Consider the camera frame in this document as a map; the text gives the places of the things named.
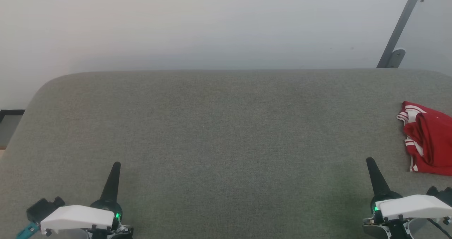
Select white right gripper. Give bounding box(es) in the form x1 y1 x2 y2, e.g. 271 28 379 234
363 157 452 239

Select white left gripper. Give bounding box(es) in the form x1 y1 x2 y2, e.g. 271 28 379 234
40 162 134 239

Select red and white jersey shirt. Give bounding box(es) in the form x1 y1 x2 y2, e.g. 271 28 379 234
396 101 452 177

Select grey fabric sofa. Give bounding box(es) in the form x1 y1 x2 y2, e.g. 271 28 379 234
0 68 452 239

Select black baseboard strip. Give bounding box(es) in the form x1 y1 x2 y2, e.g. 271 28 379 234
0 109 26 124

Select grey slanted metal bar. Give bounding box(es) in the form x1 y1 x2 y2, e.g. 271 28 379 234
376 0 426 69

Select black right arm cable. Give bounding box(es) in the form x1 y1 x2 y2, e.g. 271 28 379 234
426 218 452 239

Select teal left camera connector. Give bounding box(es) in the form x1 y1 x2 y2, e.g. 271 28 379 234
16 222 40 239

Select grey metal bar bracket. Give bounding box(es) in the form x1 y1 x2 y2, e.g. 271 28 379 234
386 48 406 69

